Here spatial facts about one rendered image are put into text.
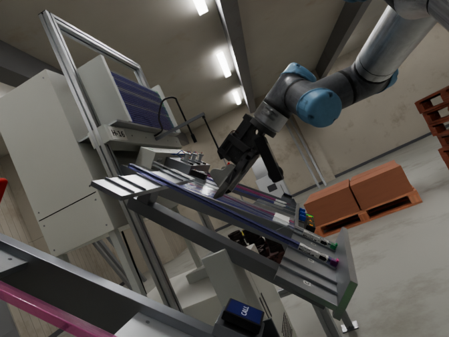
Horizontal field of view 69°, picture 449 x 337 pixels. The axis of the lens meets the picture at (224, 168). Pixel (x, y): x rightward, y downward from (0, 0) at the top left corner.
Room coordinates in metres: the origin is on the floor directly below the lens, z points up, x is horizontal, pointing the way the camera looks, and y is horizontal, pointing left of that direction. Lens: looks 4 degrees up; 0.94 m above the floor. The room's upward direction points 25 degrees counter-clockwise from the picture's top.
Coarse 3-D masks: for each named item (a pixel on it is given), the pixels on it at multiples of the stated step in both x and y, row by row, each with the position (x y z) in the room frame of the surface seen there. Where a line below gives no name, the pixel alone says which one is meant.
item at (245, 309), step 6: (234, 300) 0.46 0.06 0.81; (228, 306) 0.43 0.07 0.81; (234, 306) 0.44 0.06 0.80; (240, 306) 0.45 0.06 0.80; (246, 306) 0.45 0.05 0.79; (234, 312) 0.43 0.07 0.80; (240, 312) 0.43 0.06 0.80; (246, 312) 0.43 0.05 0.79; (252, 312) 0.44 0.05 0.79; (258, 312) 0.45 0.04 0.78; (246, 318) 0.42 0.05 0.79; (252, 318) 0.43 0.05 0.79; (258, 318) 0.43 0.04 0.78
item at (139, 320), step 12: (132, 324) 0.41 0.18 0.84; (144, 324) 0.42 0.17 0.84; (156, 324) 0.43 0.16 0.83; (120, 336) 0.38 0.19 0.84; (132, 336) 0.39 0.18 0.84; (144, 336) 0.40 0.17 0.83; (156, 336) 0.41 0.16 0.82; (168, 336) 0.41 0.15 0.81; (180, 336) 0.42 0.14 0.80; (192, 336) 0.43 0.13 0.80
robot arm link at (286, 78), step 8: (296, 64) 0.71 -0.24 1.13; (288, 72) 0.72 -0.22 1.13; (296, 72) 0.71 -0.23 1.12; (304, 72) 0.71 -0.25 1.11; (280, 80) 0.73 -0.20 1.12; (288, 80) 0.71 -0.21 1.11; (312, 80) 0.72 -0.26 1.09; (272, 88) 0.75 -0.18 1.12; (280, 88) 0.72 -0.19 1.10; (272, 96) 0.74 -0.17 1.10; (280, 96) 0.72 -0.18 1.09; (272, 104) 0.73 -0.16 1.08; (280, 104) 0.73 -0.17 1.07; (280, 112) 0.74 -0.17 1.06; (288, 112) 0.74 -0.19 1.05
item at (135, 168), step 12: (132, 168) 0.76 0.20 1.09; (156, 180) 0.75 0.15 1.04; (180, 192) 0.74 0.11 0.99; (192, 192) 0.74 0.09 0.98; (204, 204) 0.72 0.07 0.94; (216, 204) 0.72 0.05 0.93; (240, 216) 0.71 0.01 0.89; (264, 228) 0.69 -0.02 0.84; (288, 240) 0.68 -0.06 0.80; (336, 264) 0.66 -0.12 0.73
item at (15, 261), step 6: (0, 252) 0.47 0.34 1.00; (6, 252) 0.47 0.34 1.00; (0, 258) 0.46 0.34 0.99; (6, 258) 0.46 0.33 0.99; (12, 258) 0.46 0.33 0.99; (18, 258) 0.47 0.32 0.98; (0, 264) 0.44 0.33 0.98; (6, 264) 0.45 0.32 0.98; (12, 264) 0.45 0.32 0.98; (18, 264) 0.46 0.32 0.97; (24, 264) 0.46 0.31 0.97; (0, 270) 0.43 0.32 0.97; (6, 270) 0.43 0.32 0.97; (12, 270) 0.45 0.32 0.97; (18, 270) 0.46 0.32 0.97; (0, 276) 0.43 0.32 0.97
